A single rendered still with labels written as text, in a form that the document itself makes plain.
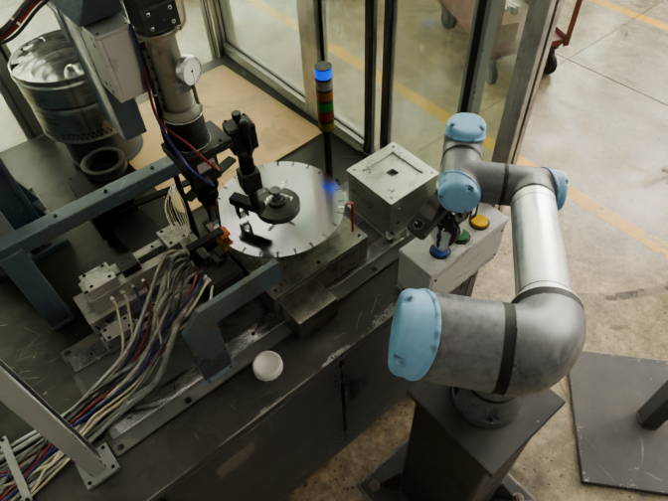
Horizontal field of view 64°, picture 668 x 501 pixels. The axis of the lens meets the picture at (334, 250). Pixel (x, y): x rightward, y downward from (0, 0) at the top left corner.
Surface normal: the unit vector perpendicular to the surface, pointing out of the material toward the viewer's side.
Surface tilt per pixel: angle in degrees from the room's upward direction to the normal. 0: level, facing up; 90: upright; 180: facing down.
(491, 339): 23
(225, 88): 0
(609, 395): 0
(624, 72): 0
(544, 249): 13
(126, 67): 90
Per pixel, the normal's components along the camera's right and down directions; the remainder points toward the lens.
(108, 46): 0.64, 0.58
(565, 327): 0.44, -0.44
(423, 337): -0.19, -0.08
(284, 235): -0.04, -0.64
